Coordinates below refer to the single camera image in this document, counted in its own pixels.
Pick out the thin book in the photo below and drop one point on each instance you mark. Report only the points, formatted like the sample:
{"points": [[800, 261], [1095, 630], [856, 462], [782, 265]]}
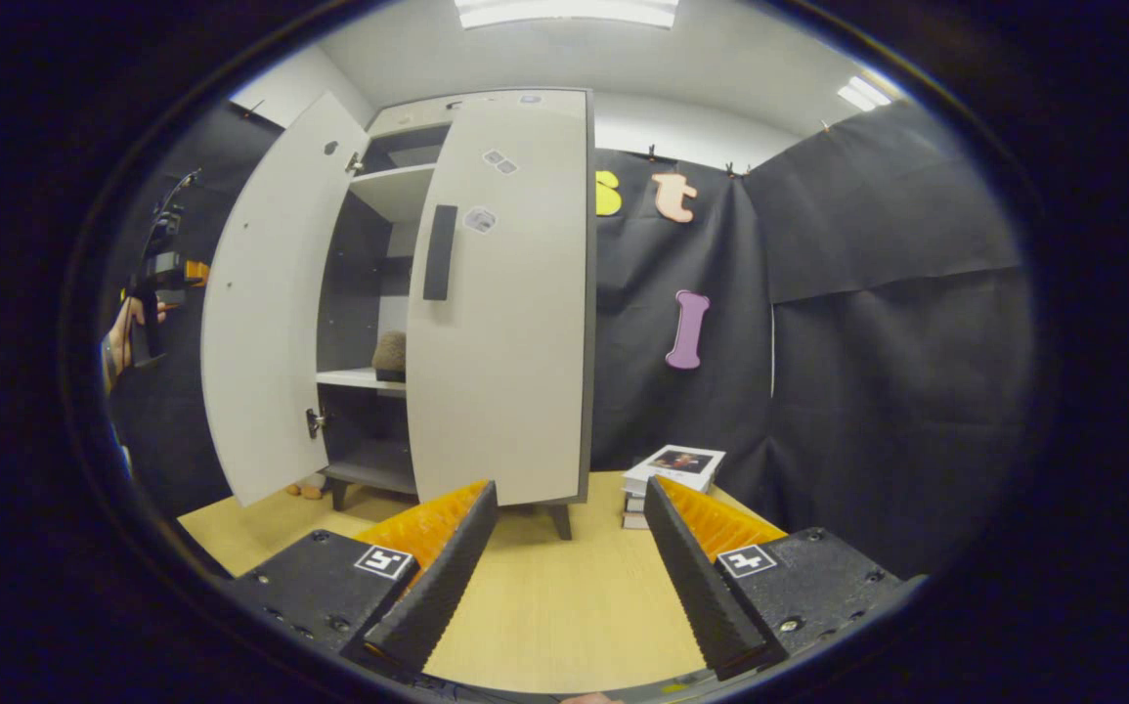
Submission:
{"points": [[636, 510]]}

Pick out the small ceiling light panel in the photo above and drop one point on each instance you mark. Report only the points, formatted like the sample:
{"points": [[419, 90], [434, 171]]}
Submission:
{"points": [[864, 93]]}

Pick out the white cabinet door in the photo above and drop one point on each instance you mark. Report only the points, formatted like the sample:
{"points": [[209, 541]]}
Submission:
{"points": [[271, 313], [505, 342]]}

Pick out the brown fuzzy shoe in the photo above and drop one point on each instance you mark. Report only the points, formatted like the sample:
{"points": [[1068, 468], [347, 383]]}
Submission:
{"points": [[390, 352]]}

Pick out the small orange toy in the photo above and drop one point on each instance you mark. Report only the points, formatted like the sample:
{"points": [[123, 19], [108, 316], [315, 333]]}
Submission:
{"points": [[307, 488]]}

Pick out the grey white shoe cabinet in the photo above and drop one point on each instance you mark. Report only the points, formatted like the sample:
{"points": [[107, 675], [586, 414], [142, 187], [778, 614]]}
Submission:
{"points": [[354, 293]]}

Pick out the large ceiling light panel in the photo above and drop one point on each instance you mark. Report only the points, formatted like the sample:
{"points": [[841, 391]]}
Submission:
{"points": [[564, 10]]}

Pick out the white booklet with photo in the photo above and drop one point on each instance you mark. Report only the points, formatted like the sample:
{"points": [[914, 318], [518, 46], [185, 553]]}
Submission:
{"points": [[676, 467]]}

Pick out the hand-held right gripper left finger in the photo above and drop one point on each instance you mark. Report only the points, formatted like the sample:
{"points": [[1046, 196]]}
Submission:
{"points": [[442, 587]]}

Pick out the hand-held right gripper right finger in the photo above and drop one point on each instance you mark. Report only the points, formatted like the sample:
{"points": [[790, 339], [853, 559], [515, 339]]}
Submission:
{"points": [[701, 587]]}

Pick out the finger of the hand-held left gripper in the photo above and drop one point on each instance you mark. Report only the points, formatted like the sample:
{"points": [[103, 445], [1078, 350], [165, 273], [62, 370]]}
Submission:
{"points": [[196, 272]]}

